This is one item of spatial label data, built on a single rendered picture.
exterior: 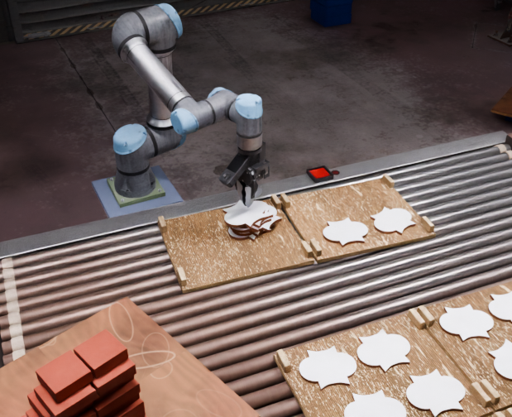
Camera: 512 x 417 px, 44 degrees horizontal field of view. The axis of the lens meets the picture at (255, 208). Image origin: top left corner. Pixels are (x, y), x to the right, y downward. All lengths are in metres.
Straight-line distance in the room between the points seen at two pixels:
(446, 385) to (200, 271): 0.75
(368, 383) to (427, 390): 0.14
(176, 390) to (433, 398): 0.60
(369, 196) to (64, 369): 1.37
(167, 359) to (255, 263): 0.52
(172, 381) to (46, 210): 2.57
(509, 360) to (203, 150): 2.99
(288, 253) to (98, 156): 2.61
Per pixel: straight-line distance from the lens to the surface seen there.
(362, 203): 2.19
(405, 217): 2.13
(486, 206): 2.32
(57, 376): 1.15
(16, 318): 1.89
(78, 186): 4.09
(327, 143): 4.43
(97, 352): 1.16
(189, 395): 1.45
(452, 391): 1.64
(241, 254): 1.94
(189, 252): 1.96
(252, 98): 1.80
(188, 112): 1.80
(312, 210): 2.14
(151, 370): 1.51
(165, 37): 2.09
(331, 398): 1.58
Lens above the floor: 2.18
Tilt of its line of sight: 36 degrees down
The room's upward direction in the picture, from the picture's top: straight up
